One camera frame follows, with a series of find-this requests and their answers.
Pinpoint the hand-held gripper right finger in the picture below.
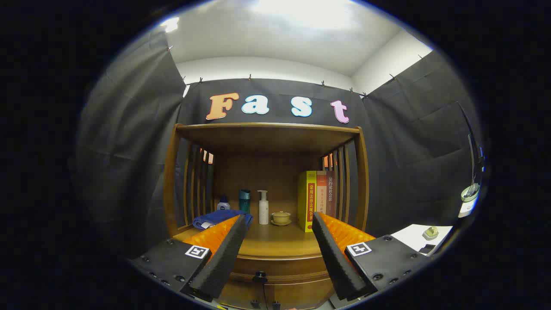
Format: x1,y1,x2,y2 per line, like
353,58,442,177
312,211,431,303

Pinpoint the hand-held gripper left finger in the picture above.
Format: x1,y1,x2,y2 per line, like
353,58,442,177
129,214,248,302

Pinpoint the wooden cabinet door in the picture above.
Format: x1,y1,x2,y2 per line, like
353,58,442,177
219,282,266,309
264,279,335,310

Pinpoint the wooden countertop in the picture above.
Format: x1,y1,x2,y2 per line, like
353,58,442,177
172,222,366,259

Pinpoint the wooden cabinet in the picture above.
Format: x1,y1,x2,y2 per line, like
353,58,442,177
163,123,370,310

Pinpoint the blue folded towel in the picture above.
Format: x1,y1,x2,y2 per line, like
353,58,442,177
192,209,254,231

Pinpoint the white pump bottle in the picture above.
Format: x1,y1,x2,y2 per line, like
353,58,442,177
257,190,270,225

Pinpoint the yellow book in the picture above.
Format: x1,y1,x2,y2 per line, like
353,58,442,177
297,171,318,233

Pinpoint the brown book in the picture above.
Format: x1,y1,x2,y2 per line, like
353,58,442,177
326,171,337,218

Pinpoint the orange book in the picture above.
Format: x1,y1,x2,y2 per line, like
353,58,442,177
316,171,328,214

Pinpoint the white side table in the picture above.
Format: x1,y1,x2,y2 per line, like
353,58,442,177
391,224,453,257

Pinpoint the small white block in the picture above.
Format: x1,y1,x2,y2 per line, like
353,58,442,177
458,200,477,218

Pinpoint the white round dish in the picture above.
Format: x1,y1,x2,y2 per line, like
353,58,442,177
461,183,480,203

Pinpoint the black backdrop cloth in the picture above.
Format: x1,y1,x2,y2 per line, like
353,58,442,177
75,28,485,259

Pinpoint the thin black stand pole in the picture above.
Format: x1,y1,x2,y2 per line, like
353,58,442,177
456,101,487,190

